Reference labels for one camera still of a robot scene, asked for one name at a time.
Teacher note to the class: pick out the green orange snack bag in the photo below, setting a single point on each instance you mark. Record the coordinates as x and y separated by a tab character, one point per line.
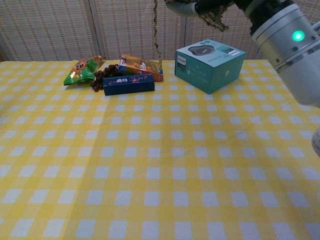
80	72

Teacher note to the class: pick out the dark red grape bunch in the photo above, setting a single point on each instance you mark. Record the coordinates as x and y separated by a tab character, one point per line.
100	75

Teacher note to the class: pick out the woven folding screen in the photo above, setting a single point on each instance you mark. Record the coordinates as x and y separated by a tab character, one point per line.
75	25

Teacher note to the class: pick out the orange colourful printed box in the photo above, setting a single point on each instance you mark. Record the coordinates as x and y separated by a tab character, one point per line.
140	65

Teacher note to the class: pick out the dark blue long box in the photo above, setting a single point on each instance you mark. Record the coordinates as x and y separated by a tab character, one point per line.
127	86

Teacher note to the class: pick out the yellow white checked tablecloth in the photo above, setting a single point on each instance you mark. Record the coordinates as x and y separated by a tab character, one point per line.
160	175

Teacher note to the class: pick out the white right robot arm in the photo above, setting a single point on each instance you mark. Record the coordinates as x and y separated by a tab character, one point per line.
287	50

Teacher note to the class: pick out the teal speaker product box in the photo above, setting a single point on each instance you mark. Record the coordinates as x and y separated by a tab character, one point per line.
207	75

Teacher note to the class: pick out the grey black right robot hand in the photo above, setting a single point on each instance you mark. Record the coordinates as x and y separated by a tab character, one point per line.
185	7

